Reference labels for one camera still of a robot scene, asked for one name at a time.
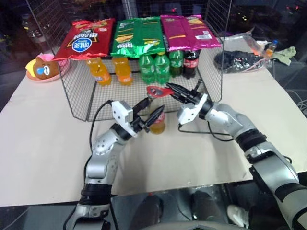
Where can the green chip bag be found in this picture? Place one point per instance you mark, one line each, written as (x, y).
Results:
(136, 38)

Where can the white rounded object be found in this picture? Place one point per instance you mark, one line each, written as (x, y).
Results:
(237, 214)

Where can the magenta chip bag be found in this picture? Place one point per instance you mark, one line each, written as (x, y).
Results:
(189, 32)

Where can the green soda plastic bottle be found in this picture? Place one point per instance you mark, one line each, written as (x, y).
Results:
(163, 69)
(176, 64)
(147, 70)

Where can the small orange drink bottle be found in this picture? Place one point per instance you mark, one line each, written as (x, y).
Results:
(270, 50)

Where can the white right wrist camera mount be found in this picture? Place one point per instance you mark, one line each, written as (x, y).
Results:
(190, 111)

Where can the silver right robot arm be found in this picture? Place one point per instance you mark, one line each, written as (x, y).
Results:
(239, 122)

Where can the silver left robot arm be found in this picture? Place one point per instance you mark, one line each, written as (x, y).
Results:
(103, 153)

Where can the grey robot torso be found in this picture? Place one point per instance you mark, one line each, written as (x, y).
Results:
(184, 226)

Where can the glass orange soda bottle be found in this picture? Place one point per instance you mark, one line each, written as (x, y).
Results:
(158, 127)

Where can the white glue gun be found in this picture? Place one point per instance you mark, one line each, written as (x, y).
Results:
(261, 43)

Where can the dark cola plastic bottle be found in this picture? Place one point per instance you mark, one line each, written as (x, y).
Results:
(192, 64)

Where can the red bottle opener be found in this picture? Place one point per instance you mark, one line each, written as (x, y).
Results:
(157, 91)

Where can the orange soda plastic bottle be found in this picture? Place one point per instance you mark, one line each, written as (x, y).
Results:
(100, 74)
(123, 74)

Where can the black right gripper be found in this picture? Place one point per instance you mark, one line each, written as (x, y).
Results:
(193, 97)

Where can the red chip bag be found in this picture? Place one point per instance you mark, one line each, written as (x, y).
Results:
(84, 42)

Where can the brown bear plush toy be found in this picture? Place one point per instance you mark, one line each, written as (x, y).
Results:
(44, 69)

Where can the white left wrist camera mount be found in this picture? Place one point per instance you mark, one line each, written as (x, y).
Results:
(121, 115)

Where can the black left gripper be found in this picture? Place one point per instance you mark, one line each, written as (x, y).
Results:
(140, 124)

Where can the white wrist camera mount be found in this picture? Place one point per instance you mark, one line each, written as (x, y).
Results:
(121, 115)
(190, 111)

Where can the pale green cloth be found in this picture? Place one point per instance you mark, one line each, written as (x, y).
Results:
(286, 55)

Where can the clear plastic bag black contents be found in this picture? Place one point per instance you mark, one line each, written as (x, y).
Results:
(235, 60)

